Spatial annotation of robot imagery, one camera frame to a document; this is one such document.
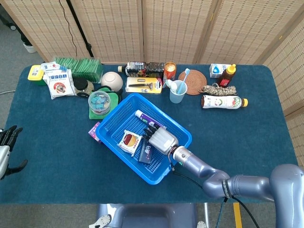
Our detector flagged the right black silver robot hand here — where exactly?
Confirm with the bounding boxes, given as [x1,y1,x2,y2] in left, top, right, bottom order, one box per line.
[142,123,179,155]

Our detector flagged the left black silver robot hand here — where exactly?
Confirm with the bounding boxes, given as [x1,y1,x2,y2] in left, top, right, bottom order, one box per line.
[0,125,29,181]

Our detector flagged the white red-yellow snack packet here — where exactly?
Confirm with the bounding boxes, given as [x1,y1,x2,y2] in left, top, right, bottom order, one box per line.
[116,130,143,157]

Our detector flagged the purple small box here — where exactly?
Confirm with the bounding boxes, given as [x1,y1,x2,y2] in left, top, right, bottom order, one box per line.
[88,122,102,143]

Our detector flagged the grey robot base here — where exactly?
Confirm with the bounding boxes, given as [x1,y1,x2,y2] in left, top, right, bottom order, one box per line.
[89,203,207,228]

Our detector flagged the dark blue toothpaste carton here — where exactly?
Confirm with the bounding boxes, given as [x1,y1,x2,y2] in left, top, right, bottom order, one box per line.
[138,139,155,164]

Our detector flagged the purple white toothpaste tube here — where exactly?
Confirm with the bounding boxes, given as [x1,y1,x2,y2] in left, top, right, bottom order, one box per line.
[134,109,167,131]

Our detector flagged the light blue plastic cup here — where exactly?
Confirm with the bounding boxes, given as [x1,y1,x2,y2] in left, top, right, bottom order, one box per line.
[169,80,188,104]

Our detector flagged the blue plastic perforated basket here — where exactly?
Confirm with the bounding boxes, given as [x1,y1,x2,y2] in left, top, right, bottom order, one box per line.
[95,93,192,185]

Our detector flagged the white green tube in cup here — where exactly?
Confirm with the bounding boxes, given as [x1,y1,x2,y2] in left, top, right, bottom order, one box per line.
[165,79,178,93]

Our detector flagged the blue felt table cover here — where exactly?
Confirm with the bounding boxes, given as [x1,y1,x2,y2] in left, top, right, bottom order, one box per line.
[0,64,299,205]

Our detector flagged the razor in yellow package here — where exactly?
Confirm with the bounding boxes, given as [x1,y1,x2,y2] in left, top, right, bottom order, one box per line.
[125,76,163,95]

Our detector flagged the light blue toothbrush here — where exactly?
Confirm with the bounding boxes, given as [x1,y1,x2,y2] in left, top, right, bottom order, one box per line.
[177,68,190,95]

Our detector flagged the round woven brown coaster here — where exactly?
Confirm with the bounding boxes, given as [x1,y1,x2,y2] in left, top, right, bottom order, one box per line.
[178,69,208,95]

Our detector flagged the orange drink can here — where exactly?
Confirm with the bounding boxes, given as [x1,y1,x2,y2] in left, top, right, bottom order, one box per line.
[163,62,177,83]

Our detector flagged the white drink bottle yellow cap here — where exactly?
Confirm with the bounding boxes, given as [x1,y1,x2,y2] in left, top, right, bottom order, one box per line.
[201,95,249,110]

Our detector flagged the clear round jar blue clips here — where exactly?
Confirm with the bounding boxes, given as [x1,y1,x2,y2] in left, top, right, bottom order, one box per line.
[88,90,112,116]

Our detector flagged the dark sauce bottle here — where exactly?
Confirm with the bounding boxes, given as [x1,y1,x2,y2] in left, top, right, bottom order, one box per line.
[118,61,166,78]

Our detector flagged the beige upturned bowl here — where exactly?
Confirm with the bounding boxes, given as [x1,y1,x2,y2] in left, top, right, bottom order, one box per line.
[101,71,124,92]

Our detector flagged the metal table leg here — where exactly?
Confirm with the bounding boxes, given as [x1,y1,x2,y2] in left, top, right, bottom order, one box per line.
[203,203,211,228]

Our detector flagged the white blue small carton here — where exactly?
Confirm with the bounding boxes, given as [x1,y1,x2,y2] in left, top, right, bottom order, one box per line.
[209,63,232,78]

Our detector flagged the honey bottle yellow cap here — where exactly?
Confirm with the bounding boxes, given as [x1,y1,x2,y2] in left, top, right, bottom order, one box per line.
[216,64,237,88]

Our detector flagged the white sugar bag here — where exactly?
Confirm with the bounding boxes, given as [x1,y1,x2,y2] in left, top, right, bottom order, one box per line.
[45,68,76,100]

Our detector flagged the black-lid glass jar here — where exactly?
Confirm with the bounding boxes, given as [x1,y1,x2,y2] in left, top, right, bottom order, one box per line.
[73,78,95,98]

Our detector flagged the small white packet red dot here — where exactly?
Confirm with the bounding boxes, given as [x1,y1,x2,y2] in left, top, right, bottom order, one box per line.
[40,61,61,72]

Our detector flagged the yellow floor tape strip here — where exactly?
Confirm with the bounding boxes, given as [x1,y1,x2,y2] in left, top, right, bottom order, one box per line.
[233,202,243,228]

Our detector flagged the bamboo folding screen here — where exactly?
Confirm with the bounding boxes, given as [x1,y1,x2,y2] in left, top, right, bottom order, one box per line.
[0,0,304,167]

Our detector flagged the black chair base with caster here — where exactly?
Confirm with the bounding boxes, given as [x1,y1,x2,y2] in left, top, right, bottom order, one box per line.
[0,15,18,31]

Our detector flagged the black slanted pole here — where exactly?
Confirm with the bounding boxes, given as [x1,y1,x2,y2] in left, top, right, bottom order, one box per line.
[66,0,95,59]

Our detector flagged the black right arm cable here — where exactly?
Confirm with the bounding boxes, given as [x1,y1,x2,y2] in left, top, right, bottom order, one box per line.
[170,154,259,228]

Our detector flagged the braided beige brown rope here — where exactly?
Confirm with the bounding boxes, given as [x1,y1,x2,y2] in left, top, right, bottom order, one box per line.
[201,83,238,96]

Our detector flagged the blue floor cable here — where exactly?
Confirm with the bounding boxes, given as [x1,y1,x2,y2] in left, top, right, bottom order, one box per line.
[217,202,224,228]

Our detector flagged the thin black hanging cable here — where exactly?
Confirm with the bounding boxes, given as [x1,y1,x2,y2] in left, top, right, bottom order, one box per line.
[58,0,78,57]

